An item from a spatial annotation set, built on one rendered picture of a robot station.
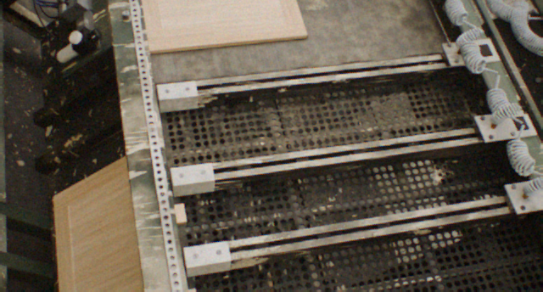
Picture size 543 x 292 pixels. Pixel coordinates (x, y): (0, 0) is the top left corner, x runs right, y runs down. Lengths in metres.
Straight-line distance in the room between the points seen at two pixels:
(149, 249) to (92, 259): 0.52
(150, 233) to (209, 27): 0.83
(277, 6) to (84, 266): 1.16
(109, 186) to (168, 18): 0.64
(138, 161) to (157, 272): 0.36
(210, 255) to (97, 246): 0.63
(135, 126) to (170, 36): 0.41
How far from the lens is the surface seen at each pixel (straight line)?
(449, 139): 2.29
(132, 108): 2.20
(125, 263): 2.34
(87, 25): 2.47
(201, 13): 2.50
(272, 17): 2.51
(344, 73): 2.34
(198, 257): 1.92
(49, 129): 2.89
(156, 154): 2.10
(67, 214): 2.60
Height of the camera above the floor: 1.93
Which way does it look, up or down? 20 degrees down
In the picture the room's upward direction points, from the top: 63 degrees clockwise
